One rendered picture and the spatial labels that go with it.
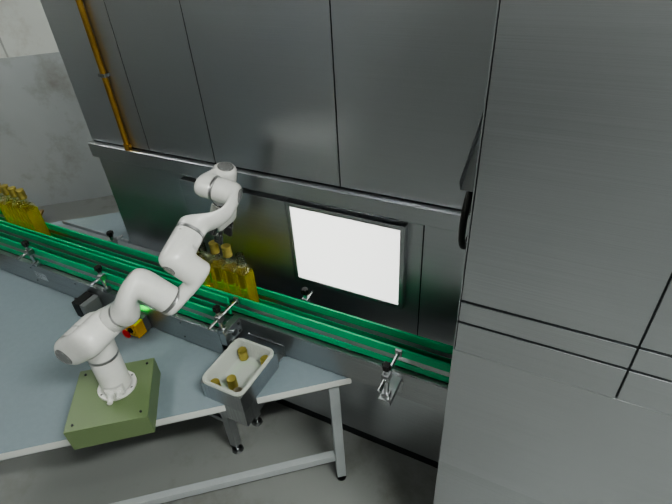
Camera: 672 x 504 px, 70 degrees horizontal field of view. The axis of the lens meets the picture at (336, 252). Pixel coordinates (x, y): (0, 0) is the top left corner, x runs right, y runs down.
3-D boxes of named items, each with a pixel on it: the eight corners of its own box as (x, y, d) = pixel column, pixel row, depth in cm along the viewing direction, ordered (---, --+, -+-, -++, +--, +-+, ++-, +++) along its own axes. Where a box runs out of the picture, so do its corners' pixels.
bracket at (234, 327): (244, 330, 184) (241, 317, 180) (229, 347, 178) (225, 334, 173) (236, 327, 186) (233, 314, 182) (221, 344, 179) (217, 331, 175)
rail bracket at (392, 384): (404, 388, 162) (406, 342, 149) (386, 428, 150) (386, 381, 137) (391, 383, 164) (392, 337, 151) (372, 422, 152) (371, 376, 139)
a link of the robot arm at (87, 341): (143, 315, 141) (107, 354, 129) (104, 335, 155) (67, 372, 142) (120, 291, 138) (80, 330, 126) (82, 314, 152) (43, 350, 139)
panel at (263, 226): (405, 304, 167) (408, 222, 147) (402, 309, 165) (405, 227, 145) (203, 247, 202) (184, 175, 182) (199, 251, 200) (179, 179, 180)
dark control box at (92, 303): (105, 310, 208) (99, 295, 203) (91, 321, 203) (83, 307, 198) (92, 305, 212) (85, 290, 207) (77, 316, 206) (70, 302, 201)
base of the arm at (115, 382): (136, 402, 157) (122, 370, 148) (95, 413, 154) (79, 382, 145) (137, 367, 169) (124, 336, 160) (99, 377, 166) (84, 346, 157)
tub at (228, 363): (279, 366, 177) (276, 349, 172) (244, 413, 161) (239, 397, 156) (241, 351, 184) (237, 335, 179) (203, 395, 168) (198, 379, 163)
